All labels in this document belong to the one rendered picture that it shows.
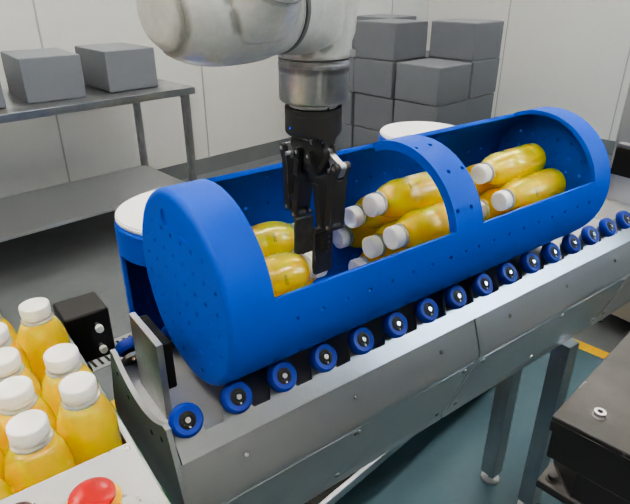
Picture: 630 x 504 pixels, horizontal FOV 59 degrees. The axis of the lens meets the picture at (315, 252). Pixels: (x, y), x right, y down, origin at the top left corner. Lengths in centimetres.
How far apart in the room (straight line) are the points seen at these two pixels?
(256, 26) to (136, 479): 42
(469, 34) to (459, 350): 354
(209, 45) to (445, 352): 70
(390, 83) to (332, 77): 363
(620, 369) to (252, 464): 49
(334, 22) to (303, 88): 8
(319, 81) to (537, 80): 537
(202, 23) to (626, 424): 54
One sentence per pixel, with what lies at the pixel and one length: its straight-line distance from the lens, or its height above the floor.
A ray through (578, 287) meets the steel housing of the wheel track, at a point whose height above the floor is 86.
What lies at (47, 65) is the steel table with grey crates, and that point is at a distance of 329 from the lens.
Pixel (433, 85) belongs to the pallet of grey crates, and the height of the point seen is 81.
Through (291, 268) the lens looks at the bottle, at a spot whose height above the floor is 112.
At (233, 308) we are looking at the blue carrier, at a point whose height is 113.
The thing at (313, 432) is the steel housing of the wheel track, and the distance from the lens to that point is 89.
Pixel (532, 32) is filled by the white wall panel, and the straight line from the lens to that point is 603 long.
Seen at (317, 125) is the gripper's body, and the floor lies 131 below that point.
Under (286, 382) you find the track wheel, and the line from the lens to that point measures 82.
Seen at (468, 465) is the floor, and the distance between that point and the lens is 209.
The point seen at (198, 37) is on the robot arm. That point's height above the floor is 143.
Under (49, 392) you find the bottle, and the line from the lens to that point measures 75.
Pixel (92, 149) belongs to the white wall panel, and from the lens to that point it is 426.
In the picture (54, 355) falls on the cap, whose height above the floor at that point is 108.
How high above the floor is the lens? 148
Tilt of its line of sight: 26 degrees down
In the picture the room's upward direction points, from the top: straight up
